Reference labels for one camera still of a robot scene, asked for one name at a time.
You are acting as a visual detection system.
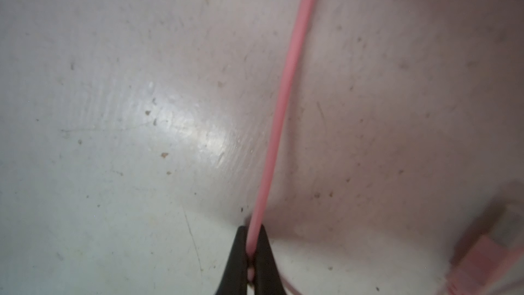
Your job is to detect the pink cat-ear headphones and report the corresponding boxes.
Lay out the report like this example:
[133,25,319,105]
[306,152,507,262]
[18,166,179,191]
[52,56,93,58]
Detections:
[439,197,523,294]

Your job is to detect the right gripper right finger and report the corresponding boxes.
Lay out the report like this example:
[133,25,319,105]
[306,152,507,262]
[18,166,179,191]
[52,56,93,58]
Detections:
[253,225,287,295]

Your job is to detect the pink headphone cable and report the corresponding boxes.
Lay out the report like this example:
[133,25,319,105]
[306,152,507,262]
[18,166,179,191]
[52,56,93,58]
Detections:
[244,0,324,295]

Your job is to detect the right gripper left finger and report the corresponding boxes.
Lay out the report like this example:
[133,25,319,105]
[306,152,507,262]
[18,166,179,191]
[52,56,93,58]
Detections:
[216,226,248,295]

